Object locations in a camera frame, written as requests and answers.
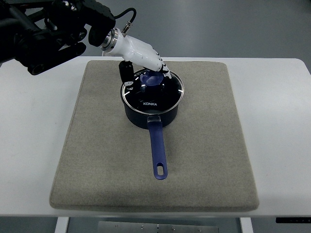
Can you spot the grey felt mat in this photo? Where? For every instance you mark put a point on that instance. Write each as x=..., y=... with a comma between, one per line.
x=198, y=163

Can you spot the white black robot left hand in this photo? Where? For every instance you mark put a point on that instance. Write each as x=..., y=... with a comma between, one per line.
x=134, y=51

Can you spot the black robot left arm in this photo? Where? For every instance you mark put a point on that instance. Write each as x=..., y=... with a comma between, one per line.
x=42, y=34

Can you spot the dark saucepan blue handle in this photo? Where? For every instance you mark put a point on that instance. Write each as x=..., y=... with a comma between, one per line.
x=154, y=123

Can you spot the metal table crossbar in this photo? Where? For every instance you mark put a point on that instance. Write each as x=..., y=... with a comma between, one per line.
x=128, y=227

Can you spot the white left table leg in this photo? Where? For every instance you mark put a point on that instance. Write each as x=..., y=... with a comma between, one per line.
x=62, y=225

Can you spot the white table leg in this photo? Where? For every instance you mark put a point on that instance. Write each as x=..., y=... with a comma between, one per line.
x=62, y=225
x=246, y=225

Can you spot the glass pot lid blue knob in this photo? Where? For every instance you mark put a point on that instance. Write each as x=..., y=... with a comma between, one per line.
x=151, y=92

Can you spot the black table control panel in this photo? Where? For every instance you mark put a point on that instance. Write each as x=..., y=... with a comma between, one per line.
x=293, y=220

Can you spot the white right table leg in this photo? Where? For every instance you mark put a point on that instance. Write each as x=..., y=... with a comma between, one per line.
x=246, y=225

